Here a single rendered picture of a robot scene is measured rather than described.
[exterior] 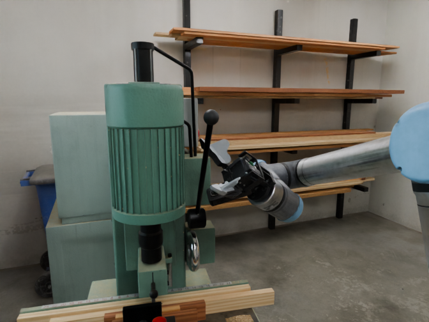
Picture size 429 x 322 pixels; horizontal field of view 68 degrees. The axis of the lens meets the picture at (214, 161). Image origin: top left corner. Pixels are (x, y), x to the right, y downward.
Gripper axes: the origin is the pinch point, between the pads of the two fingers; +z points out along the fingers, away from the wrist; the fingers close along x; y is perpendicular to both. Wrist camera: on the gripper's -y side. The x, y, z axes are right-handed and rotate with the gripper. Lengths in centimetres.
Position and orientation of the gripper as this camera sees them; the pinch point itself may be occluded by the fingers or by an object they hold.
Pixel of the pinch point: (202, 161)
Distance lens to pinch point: 72.5
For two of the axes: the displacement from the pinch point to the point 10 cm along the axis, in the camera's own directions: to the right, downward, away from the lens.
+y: 7.2, -5.6, -4.0
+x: 1.8, 7.1, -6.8
